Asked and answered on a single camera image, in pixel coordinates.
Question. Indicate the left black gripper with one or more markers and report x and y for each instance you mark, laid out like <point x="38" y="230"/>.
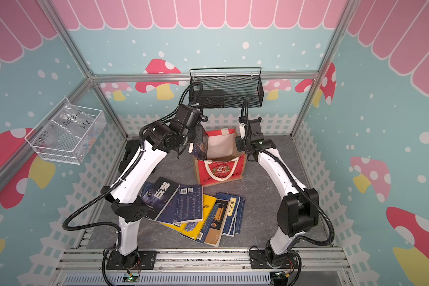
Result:
<point x="198" y="129"/>

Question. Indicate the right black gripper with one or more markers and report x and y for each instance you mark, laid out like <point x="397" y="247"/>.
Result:
<point x="239" y="141"/>

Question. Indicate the red canvas tote bag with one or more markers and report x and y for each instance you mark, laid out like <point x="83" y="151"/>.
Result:
<point x="224" y="163"/>

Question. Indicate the dark blue barcode book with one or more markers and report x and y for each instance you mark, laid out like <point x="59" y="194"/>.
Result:
<point x="190" y="204"/>

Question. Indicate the black wolf cover book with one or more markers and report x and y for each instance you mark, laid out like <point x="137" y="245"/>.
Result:
<point x="163" y="205"/>

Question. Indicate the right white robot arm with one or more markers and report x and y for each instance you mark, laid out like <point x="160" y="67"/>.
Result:
<point x="299" y="210"/>

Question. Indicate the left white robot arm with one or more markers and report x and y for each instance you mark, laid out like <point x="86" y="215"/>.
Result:
<point x="171" y="133"/>

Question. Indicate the black box in basket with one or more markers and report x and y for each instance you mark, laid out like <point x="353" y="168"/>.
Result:
<point x="211" y="99"/>

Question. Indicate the black plastic tool case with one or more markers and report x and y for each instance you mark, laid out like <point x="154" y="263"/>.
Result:
<point x="131" y="149"/>

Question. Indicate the blue back-cover book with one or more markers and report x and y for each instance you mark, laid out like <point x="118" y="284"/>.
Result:
<point x="147" y="193"/>

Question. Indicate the blue yellow-label book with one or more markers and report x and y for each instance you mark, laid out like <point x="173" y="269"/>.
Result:
<point x="234" y="213"/>

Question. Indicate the yellow cartoon cover book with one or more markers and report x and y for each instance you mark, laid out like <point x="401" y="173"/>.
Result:
<point x="192" y="229"/>

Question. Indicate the brown lamp cover book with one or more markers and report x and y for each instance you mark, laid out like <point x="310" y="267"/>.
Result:
<point x="215" y="231"/>

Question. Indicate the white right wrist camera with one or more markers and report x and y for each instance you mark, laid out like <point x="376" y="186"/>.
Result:
<point x="241" y="128"/>

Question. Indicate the black wire mesh basket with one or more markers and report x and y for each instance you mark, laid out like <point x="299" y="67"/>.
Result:
<point x="238" y="83"/>

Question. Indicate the clear plastic wall bin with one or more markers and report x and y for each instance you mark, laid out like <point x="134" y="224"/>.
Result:
<point x="67" y="134"/>

